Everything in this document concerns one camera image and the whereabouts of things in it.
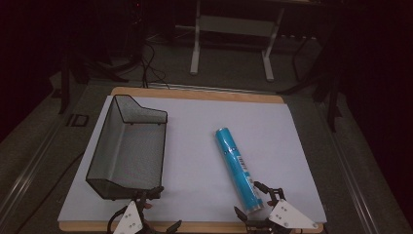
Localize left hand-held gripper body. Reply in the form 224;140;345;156
112;192;154;234

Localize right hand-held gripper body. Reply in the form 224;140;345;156
245;187;320;234

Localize blue cylindrical roll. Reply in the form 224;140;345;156
214;127;265;215

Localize black wire mesh basket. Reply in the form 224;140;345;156
85;94;169;201

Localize white paper sheet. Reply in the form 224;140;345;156
57;95;327;224

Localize black floor socket plate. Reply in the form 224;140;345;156
65;113;90;128

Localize wooden table board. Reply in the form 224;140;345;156
57;86;325;234

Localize black stand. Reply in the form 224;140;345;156
57;42;144;115
277;32;346;134

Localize black cable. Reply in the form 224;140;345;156
106;208;129;234

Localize metal floor rail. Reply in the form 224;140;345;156
0;128;67;225
329;130;379;234

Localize black floor cables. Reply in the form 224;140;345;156
139;41;170;90

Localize white metal stand frame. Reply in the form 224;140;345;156
189;0;286;83

